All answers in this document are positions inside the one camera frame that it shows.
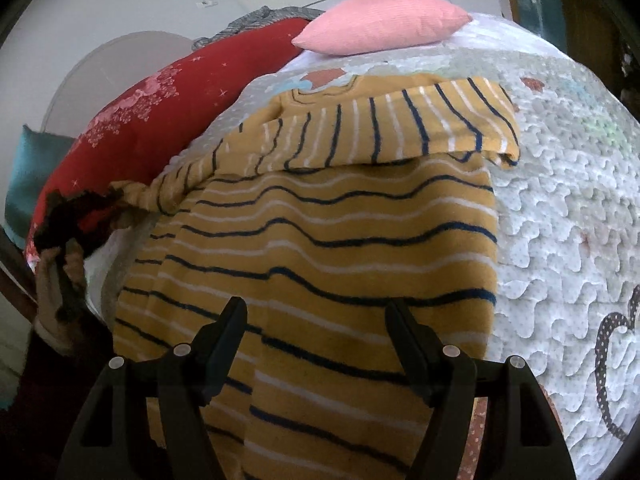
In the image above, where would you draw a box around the teal pillow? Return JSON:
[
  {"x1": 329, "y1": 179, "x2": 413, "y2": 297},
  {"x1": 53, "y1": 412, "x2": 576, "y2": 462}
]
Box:
[{"x1": 5, "y1": 125, "x2": 76, "y2": 251}]

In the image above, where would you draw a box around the white round headboard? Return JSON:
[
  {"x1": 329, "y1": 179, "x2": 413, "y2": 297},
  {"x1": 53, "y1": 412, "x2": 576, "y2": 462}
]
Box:
[{"x1": 42, "y1": 32, "x2": 196, "y2": 136}]

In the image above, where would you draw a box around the red floral pillow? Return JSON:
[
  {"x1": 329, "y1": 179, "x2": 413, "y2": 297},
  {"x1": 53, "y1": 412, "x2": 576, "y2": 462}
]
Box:
[{"x1": 25, "y1": 17, "x2": 313, "y2": 271}]

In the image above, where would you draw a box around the yellow striped shirt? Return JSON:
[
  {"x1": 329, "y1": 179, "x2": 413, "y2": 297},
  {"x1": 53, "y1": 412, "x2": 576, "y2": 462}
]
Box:
[{"x1": 112, "y1": 74, "x2": 521, "y2": 480}]

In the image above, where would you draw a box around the pink pillow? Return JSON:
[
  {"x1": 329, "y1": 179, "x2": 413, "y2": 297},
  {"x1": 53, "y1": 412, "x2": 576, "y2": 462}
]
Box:
[{"x1": 291, "y1": 0, "x2": 473, "y2": 57}]

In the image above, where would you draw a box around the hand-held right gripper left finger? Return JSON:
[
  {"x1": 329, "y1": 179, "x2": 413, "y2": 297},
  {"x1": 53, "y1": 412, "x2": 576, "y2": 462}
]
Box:
[{"x1": 55, "y1": 296, "x2": 248, "y2": 480}]

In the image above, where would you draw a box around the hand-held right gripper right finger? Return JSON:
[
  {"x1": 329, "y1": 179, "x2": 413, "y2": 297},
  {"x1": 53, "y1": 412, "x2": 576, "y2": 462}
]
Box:
[{"x1": 385, "y1": 300, "x2": 576, "y2": 480}]

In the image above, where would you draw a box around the white quilted blanket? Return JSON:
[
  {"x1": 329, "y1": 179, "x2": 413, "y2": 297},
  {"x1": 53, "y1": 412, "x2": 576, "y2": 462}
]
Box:
[{"x1": 85, "y1": 10, "x2": 640, "y2": 480}]

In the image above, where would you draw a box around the grey ruffled cloth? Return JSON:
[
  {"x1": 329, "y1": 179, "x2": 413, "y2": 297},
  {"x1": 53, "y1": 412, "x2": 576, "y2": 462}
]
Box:
[{"x1": 192, "y1": 6, "x2": 326, "y2": 51}]

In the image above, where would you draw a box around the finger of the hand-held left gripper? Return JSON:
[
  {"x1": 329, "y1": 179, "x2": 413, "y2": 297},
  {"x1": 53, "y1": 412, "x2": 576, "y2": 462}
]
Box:
[{"x1": 39, "y1": 188, "x2": 126, "y2": 253}]

